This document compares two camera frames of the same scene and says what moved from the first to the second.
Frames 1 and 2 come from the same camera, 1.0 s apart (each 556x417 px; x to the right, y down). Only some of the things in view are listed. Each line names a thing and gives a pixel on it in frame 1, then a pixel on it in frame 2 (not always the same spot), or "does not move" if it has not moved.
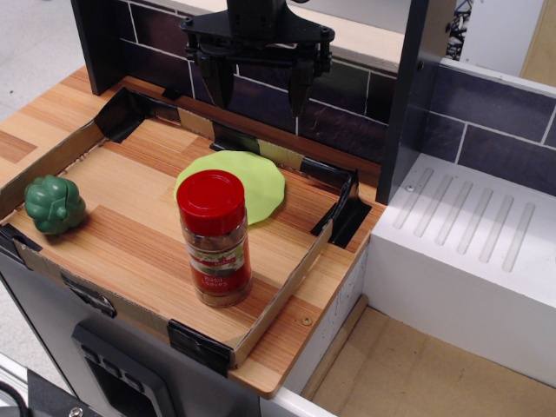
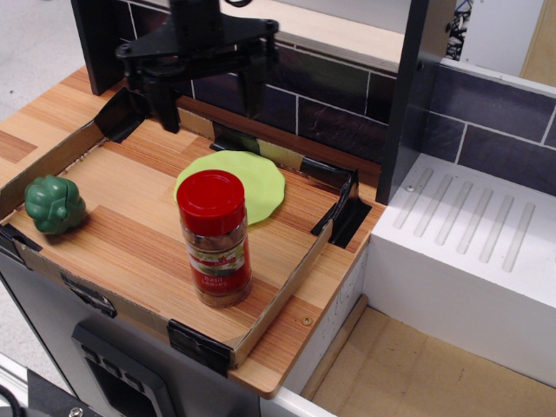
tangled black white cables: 459,29 does not move
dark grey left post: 98,24 does not move
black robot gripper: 256,31 → 200,41
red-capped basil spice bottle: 211,207 does not move
